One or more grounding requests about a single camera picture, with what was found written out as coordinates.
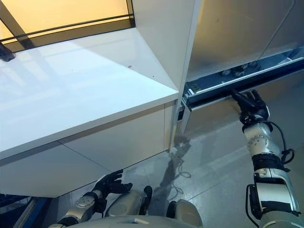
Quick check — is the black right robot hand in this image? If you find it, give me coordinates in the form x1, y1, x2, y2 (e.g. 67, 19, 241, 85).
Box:
229, 89, 271, 122

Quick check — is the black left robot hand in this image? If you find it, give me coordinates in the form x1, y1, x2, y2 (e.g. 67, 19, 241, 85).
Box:
91, 169, 133, 198

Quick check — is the white fridge drawer steel front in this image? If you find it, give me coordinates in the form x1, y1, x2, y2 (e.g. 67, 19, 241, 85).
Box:
180, 48, 304, 137

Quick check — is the stainless steel fridge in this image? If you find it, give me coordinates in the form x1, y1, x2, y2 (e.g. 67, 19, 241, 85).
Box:
187, 0, 304, 95

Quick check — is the grey robot torso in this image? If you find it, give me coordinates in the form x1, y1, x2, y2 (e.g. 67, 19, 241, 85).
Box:
68, 215, 205, 228

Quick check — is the right robot leg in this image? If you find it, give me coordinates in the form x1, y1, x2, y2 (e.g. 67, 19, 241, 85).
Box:
166, 199, 204, 225

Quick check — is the dark blue object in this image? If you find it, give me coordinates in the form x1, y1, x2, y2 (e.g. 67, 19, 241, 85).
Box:
0, 193, 52, 228

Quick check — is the tall white cabinet panel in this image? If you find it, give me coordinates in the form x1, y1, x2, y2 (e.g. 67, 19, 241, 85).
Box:
130, 0, 202, 152

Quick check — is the black framed lit window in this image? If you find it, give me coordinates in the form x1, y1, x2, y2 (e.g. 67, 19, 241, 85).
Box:
0, 0, 136, 62

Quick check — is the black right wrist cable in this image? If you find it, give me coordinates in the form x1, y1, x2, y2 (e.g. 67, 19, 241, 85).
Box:
269, 121, 295, 164

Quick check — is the thin floor cable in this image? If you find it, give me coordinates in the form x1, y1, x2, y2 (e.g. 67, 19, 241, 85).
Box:
170, 142, 192, 199

